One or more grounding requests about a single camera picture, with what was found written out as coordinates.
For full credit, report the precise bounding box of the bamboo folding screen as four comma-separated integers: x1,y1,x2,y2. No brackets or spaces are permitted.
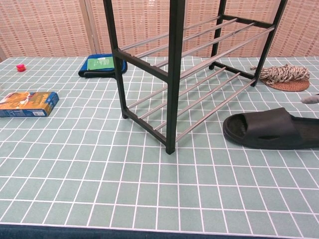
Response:
0,0,319,62

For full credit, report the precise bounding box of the blue green pouch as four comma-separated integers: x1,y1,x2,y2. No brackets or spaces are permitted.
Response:
78,53,128,78

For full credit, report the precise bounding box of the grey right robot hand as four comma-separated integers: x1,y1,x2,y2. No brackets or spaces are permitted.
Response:
300,93,319,104

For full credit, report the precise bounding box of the blue and orange carton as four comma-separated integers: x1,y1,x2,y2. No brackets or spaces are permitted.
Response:
0,91,60,118

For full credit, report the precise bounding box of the black rubber slipper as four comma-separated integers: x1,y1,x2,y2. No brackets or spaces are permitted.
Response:
222,107,319,150

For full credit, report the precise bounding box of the green checked tablecloth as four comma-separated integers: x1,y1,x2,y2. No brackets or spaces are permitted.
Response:
0,56,319,231

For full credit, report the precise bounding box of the round woven brown coaster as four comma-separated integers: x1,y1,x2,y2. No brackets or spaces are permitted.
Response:
259,77,311,92

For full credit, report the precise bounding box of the braided beige rope bundle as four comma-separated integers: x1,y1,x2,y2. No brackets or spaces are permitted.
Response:
250,63,311,84

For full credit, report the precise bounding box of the black metal shoe rack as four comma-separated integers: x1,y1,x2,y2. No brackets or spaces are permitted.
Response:
103,0,289,155

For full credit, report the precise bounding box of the green booklet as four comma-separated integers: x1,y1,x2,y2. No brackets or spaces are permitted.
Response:
87,56,116,70

